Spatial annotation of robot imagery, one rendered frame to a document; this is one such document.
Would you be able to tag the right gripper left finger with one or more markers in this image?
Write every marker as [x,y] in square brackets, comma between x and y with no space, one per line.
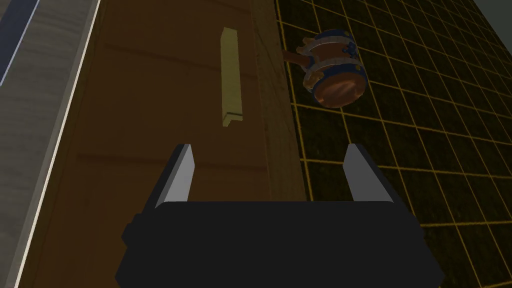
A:
[180,180]

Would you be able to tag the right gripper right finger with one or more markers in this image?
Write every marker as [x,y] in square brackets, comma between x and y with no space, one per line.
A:
[366,176]

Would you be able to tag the blue and copper door knob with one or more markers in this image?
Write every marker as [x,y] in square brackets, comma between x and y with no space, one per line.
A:
[334,70]

